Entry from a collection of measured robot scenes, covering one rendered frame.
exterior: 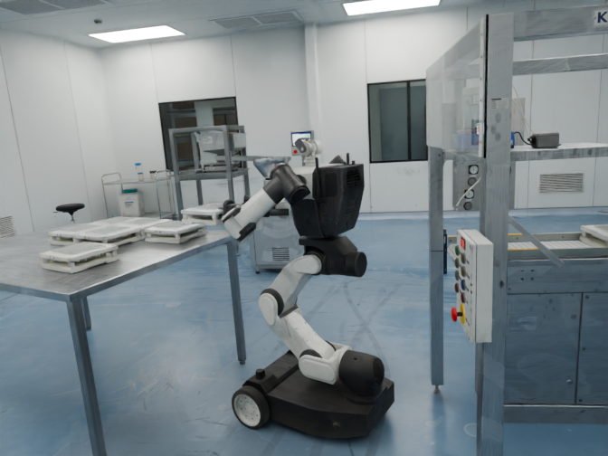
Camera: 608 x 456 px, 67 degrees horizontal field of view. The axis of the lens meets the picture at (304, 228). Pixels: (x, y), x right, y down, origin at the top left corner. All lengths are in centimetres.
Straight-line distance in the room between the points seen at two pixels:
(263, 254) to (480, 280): 353
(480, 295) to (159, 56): 728
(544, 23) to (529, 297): 124
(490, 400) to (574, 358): 95
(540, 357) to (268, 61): 601
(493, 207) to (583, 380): 132
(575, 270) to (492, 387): 86
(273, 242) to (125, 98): 458
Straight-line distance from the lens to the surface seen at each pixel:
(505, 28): 130
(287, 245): 450
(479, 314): 125
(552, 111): 735
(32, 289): 215
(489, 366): 145
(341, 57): 718
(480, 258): 120
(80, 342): 206
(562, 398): 247
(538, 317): 226
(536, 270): 213
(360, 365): 215
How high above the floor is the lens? 135
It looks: 12 degrees down
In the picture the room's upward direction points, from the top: 4 degrees counter-clockwise
